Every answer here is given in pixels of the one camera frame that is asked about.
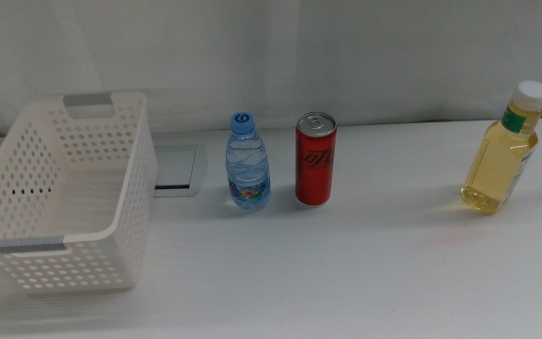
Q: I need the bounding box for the small water bottle blue cap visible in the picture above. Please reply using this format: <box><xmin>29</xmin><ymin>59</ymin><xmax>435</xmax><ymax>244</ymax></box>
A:
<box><xmin>225</xmin><ymin>111</ymin><xmax>272</xmax><ymax>212</ymax></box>

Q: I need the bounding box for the red cola can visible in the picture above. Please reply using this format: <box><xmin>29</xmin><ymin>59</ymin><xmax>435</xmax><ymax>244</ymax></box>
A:
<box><xmin>295</xmin><ymin>111</ymin><xmax>338</xmax><ymax>207</ymax></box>

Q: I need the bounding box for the yellow tea bottle white cap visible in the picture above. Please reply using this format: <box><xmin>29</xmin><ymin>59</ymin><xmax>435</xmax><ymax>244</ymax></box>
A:
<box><xmin>459</xmin><ymin>79</ymin><xmax>542</xmax><ymax>216</ymax></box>

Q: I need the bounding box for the white backdrop sheet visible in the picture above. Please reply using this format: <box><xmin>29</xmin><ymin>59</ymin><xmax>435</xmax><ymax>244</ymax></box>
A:
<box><xmin>0</xmin><ymin>0</ymin><xmax>542</xmax><ymax>138</ymax></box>

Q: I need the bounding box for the white perforated plastic basket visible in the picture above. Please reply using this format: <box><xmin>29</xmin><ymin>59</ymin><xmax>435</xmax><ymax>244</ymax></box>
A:
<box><xmin>0</xmin><ymin>91</ymin><xmax>159</xmax><ymax>296</ymax></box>

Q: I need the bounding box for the silver rectangular table cable hatch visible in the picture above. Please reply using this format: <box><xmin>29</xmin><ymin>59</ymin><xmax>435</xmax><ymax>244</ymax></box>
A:
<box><xmin>151</xmin><ymin>144</ymin><xmax>209</xmax><ymax>199</ymax></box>

